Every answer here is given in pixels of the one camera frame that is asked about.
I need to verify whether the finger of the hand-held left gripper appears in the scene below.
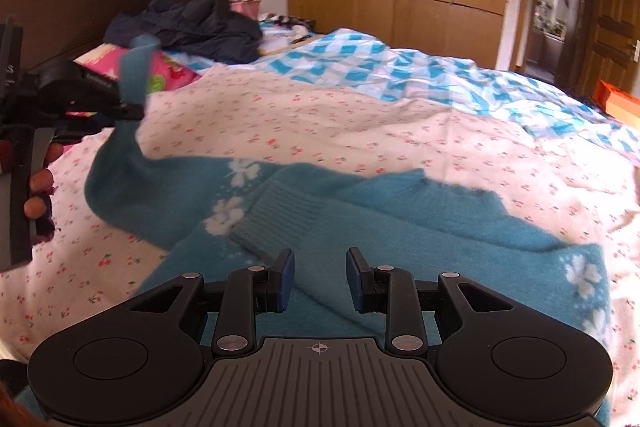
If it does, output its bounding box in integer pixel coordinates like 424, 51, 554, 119
60, 99, 148, 128
37, 59, 125, 106

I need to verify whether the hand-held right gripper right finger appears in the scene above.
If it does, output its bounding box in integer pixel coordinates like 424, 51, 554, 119
346, 247, 516, 354

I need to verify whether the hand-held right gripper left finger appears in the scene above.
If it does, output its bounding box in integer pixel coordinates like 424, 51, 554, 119
127, 248, 296, 356

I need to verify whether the teal fleece towel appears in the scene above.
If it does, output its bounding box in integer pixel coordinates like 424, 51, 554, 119
84, 34, 613, 427

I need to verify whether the person's left hand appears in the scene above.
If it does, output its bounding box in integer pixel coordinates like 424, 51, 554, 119
22, 141, 65, 244

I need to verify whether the pink cartoon print pillow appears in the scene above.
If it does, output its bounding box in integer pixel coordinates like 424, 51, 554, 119
65, 46, 202, 128

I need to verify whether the dark navy jacket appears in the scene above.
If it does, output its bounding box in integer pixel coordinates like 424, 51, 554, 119
104, 0, 264, 65

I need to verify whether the cherry print bed sheet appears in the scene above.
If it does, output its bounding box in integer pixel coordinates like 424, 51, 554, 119
0, 66, 640, 427

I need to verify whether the pink basket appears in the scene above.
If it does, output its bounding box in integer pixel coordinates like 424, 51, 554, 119
230, 0, 264, 24

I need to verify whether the black white patterned cloth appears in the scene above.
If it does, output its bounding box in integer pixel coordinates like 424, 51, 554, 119
259, 13, 317, 44

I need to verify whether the blue white checked quilt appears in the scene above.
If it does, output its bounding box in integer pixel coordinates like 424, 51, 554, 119
249, 27, 640, 168

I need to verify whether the orange box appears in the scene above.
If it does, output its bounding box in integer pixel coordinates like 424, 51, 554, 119
592, 79, 640, 128

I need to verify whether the wooden door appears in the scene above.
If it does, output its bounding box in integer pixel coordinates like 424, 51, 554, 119
575, 0, 640, 100

